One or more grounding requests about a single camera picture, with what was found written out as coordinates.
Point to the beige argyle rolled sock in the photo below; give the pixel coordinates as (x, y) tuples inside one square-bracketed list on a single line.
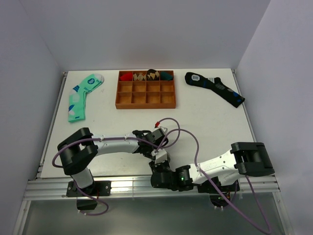
[(139, 76)]

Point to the brown wooden compartment tray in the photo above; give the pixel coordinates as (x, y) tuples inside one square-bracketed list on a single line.
[(145, 94)]

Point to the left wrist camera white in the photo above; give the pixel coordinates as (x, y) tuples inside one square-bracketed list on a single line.
[(159, 127)]

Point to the teal rolled sock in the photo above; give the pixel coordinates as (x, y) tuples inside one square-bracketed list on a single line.
[(165, 76)]

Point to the black blue patterned sock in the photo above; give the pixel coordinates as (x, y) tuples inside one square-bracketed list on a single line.
[(217, 86)]

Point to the mint green patterned sock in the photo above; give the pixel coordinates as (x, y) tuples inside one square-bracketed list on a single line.
[(78, 97)]

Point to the red rolled sock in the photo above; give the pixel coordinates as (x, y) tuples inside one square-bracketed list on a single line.
[(126, 77)]

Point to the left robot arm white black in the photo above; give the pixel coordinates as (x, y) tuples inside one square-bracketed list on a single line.
[(78, 150)]

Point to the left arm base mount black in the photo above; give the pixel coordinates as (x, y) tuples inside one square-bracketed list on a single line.
[(87, 199)]

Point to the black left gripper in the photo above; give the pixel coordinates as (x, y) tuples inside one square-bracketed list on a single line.
[(149, 155)]

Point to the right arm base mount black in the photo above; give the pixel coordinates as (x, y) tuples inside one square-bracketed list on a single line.
[(216, 199)]

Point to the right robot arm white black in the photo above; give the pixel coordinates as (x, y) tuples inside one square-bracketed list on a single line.
[(243, 159)]

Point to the dark brown argyle rolled sock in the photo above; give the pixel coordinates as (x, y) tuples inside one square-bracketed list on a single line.
[(152, 75)]

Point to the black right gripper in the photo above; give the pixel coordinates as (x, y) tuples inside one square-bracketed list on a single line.
[(155, 167)]

